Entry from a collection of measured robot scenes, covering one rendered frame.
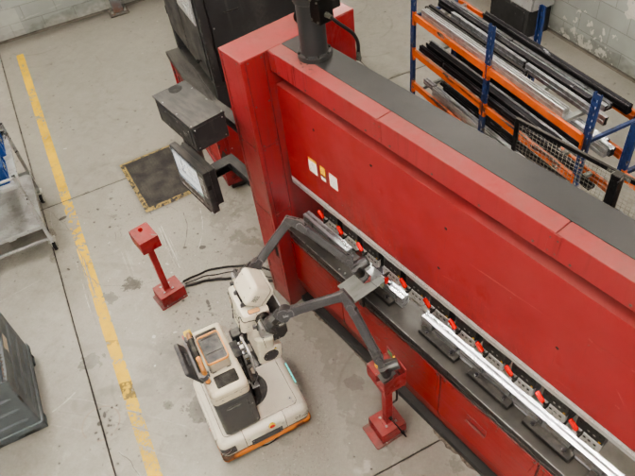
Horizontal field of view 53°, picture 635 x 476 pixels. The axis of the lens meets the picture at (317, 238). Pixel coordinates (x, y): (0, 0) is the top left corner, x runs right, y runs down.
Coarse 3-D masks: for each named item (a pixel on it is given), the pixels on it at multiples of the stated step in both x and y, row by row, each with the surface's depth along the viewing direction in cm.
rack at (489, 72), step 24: (456, 0) 573; (456, 48) 518; (432, 96) 590; (528, 96) 459; (600, 96) 395; (480, 120) 528; (504, 120) 499; (552, 120) 445; (528, 144) 482; (576, 168) 442
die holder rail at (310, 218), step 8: (304, 216) 460; (312, 216) 458; (312, 224) 460; (320, 224) 452; (320, 232) 452; (328, 232) 445; (336, 240) 440; (344, 240) 439; (344, 248) 433; (352, 256) 440
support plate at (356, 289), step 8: (352, 280) 410; (360, 280) 409; (376, 280) 408; (384, 280) 407; (344, 288) 406; (352, 288) 405; (360, 288) 405; (368, 288) 404; (352, 296) 401; (360, 296) 400
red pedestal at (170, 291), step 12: (144, 228) 492; (132, 240) 495; (144, 240) 483; (156, 240) 488; (144, 252) 487; (156, 264) 512; (156, 288) 538; (168, 288) 536; (180, 288) 536; (156, 300) 543; (168, 300) 535
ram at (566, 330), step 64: (320, 128) 367; (320, 192) 413; (384, 192) 345; (448, 192) 305; (384, 256) 386; (448, 256) 326; (512, 256) 282; (512, 320) 309; (576, 320) 269; (576, 384) 293
